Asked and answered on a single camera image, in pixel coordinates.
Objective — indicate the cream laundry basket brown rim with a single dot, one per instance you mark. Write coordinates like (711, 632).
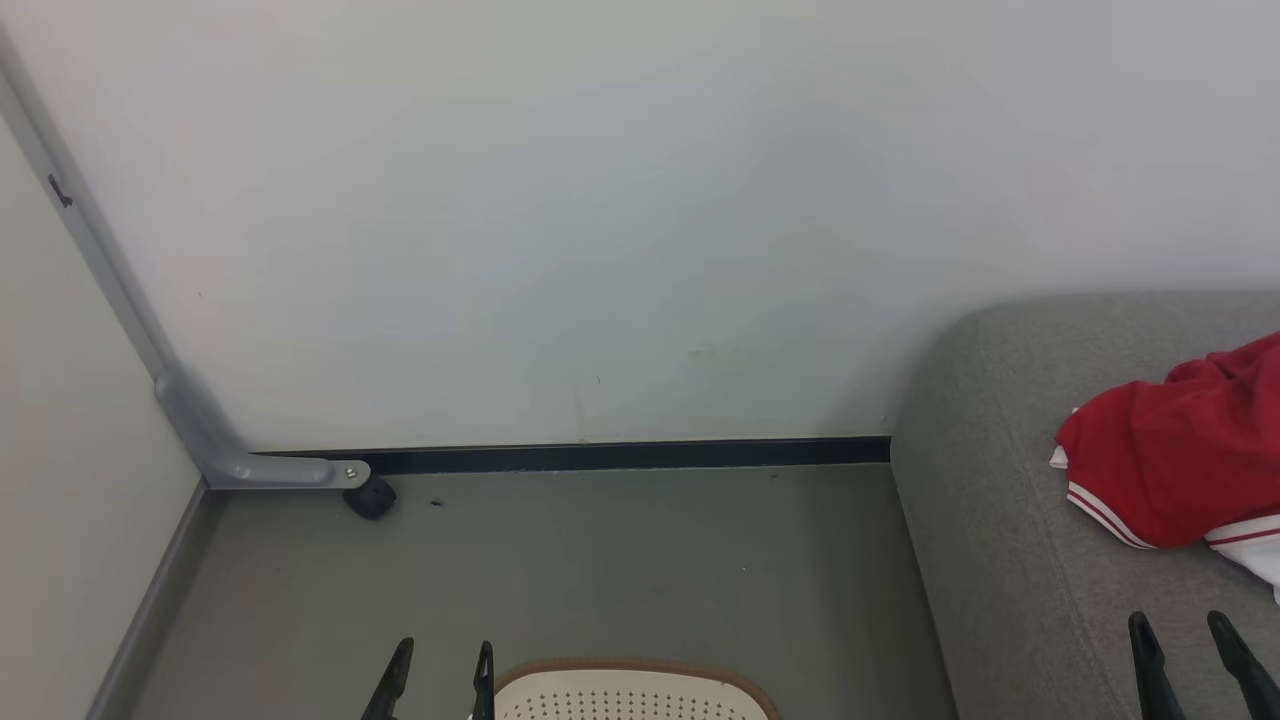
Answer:
(630, 695)

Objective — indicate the grey fabric sofa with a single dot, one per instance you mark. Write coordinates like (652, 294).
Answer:
(1000, 520)

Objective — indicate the grey wall baseboard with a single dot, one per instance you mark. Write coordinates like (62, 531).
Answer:
(150, 610)

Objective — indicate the red basketball jersey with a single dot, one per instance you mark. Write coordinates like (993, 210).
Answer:
(1170, 460)

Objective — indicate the black wall baseboard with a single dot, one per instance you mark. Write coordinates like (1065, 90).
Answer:
(620, 455)

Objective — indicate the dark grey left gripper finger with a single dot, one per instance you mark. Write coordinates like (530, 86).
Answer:
(484, 685)
(392, 685)

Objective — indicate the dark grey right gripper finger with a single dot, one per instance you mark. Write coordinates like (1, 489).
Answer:
(1155, 675)
(1245, 670)

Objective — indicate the small black frame clip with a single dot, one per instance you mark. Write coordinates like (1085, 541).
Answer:
(60, 192)

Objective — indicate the black caster wheel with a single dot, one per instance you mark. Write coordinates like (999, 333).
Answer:
(370, 498)

